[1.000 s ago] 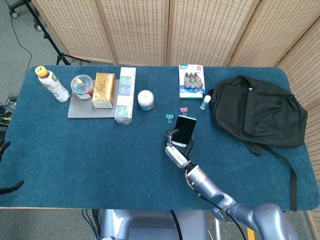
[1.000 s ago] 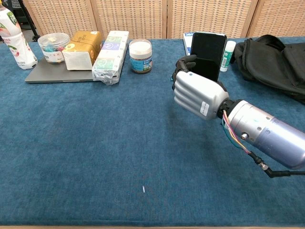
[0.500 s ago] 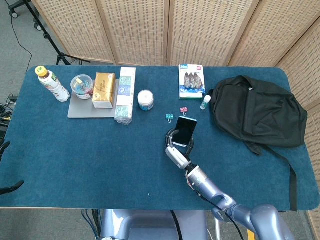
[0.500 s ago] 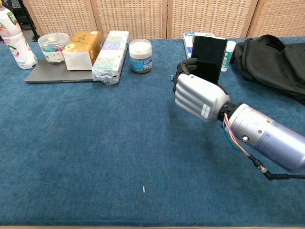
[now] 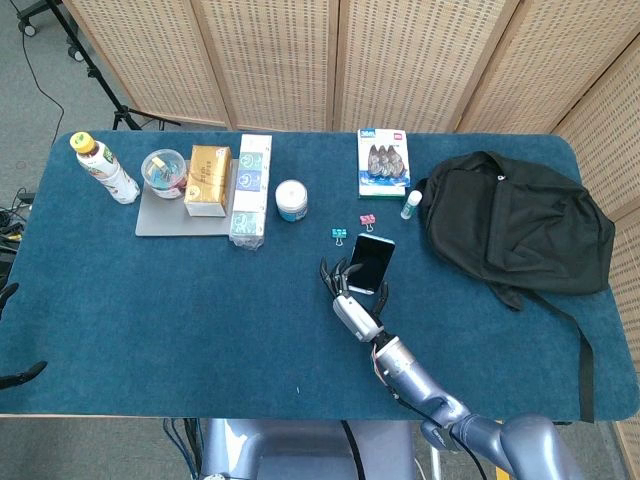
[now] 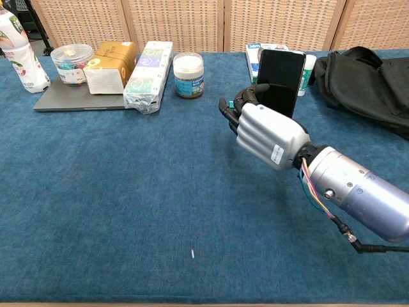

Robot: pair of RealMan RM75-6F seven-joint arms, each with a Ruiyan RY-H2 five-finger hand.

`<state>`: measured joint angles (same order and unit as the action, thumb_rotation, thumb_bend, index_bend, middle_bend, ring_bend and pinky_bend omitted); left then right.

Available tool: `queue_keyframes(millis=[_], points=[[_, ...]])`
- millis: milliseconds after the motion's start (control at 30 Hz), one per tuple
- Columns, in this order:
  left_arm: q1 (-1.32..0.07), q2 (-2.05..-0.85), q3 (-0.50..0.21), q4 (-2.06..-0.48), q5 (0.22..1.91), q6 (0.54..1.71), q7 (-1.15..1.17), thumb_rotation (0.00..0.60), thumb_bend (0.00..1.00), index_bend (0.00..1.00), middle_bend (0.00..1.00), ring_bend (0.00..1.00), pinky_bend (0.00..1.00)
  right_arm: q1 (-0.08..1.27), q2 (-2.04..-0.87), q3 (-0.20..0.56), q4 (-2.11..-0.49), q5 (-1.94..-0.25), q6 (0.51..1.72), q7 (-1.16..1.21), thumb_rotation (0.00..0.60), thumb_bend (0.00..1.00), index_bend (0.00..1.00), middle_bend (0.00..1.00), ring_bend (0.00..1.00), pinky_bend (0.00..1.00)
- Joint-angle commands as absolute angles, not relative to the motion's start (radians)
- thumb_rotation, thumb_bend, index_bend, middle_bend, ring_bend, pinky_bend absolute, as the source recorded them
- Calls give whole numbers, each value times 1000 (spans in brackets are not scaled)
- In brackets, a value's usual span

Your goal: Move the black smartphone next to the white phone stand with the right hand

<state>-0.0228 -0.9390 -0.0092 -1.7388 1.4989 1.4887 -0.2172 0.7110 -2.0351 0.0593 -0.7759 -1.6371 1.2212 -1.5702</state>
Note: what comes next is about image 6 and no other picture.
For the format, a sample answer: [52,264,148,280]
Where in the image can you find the grey closed laptop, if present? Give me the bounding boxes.
[33,77,128,113]

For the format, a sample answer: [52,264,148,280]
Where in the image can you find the long plastic-wrapped tissue pack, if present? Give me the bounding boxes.
[123,40,174,115]

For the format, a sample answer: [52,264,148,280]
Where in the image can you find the clear tub of colourful clips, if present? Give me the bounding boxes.
[50,43,94,86]

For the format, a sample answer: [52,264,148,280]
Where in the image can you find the gold tissue pack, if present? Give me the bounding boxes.
[83,41,138,95]

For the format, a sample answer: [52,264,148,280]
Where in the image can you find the white drink bottle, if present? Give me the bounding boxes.
[0,4,52,94]

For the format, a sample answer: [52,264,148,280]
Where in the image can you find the black smartphone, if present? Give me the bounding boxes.
[256,49,307,119]

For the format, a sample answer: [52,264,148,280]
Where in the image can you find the woven rattan folding screen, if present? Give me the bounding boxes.
[28,0,409,54]

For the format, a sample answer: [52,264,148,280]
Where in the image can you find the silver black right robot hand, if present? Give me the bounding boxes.
[218,83,312,172]

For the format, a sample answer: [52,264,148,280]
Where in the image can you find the arm cable with coloured wires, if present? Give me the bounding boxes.
[299,159,409,254]

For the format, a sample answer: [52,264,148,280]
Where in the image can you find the black tripod leg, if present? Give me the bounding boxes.
[25,6,54,54]

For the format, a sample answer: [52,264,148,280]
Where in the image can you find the white glue stick green label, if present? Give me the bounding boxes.
[298,54,317,97]

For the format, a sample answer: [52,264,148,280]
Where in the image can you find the black fabric backpack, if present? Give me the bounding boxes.
[308,45,409,140]

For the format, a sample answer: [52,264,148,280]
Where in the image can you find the brown-filled jar blue label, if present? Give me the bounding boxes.
[173,52,205,99]

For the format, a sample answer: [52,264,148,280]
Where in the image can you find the correction tape blister pack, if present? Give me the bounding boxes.
[245,43,304,86]

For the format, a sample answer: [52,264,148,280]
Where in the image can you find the blue table cloth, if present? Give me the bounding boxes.
[0,49,409,304]

